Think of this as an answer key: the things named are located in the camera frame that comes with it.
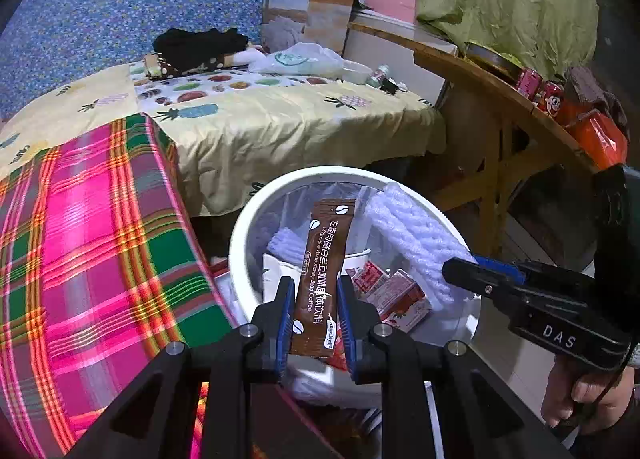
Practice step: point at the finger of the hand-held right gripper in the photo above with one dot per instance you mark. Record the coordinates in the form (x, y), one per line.
(500, 269)
(475, 279)

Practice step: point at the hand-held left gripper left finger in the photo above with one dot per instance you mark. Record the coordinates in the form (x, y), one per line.
(285, 319)

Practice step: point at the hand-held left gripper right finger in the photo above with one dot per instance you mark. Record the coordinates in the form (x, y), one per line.
(347, 324)

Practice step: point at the brown coffee sachet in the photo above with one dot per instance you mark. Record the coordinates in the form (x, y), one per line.
(320, 279)

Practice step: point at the white trash bin with liner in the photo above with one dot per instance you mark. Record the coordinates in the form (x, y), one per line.
(240, 249)

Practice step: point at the person's right hand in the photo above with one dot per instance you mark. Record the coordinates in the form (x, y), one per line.
(585, 396)

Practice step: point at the orange snack packet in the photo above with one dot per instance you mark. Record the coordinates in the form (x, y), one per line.
(597, 139)

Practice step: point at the red drink can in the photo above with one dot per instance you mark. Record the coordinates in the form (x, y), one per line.
(529, 83)
(550, 99)

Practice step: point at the wooden table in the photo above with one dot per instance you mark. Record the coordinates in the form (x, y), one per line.
(480, 84)

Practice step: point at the yellow pineapple print bedsheet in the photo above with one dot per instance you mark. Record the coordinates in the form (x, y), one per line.
(275, 129)

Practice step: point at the round metal tin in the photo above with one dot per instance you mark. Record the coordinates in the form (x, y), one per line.
(492, 61)

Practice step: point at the pink green plaid tablecloth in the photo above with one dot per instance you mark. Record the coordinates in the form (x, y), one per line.
(100, 219)

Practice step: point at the small bottle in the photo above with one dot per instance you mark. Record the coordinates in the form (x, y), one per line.
(379, 75)

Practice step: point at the white plastic container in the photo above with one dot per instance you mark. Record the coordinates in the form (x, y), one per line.
(357, 72)

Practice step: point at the white cabinet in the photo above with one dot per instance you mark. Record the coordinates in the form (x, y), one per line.
(390, 49)

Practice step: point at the white fruit print blanket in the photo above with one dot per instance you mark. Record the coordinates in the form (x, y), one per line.
(210, 84)

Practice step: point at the white plastic bag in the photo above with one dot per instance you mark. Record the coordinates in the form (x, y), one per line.
(295, 59)

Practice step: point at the brown polka dot cloth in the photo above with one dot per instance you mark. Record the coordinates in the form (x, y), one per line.
(170, 66)

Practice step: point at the black garment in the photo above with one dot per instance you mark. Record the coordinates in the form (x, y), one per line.
(200, 44)

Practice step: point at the open printed cardboard box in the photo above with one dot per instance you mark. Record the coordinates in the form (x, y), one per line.
(285, 14)

